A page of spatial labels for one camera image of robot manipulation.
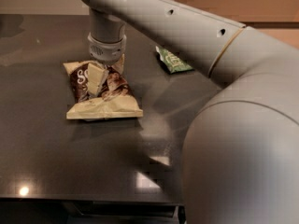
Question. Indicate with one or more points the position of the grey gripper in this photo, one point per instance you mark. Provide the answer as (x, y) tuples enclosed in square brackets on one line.
[(107, 51)]

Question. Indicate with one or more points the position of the brown and cream chip bag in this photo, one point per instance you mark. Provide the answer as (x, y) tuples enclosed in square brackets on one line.
[(115, 99)]

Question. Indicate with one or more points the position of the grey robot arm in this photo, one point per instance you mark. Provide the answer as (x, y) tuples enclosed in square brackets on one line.
[(240, 159)]

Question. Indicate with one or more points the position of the green chip bag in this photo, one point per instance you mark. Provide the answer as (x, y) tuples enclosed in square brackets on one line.
[(172, 63)]

